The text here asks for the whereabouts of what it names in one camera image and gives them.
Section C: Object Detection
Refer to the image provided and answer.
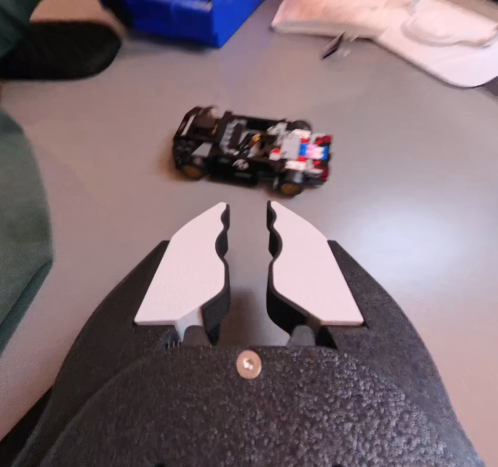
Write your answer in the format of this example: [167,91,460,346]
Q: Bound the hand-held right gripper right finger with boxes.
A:
[266,200,365,328]

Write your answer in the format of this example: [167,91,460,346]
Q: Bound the blue plastic bin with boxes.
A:
[97,0,285,50]

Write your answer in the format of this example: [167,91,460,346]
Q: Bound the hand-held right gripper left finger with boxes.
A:
[134,202,232,331]

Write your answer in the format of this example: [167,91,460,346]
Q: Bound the white booklet stand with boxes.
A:
[377,0,498,89]

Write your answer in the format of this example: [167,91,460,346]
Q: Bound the black textured pad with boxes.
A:
[0,20,123,81]

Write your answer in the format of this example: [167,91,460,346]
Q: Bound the black lego car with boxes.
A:
[171,106,334,197]

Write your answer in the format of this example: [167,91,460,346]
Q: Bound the person's left forearm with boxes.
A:
[0,0,61,60]

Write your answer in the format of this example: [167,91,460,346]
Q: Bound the white printed paper bag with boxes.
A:
[270,0,391,39]

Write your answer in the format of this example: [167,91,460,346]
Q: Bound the clear lego windshield piece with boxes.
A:
[321,31,361,61]

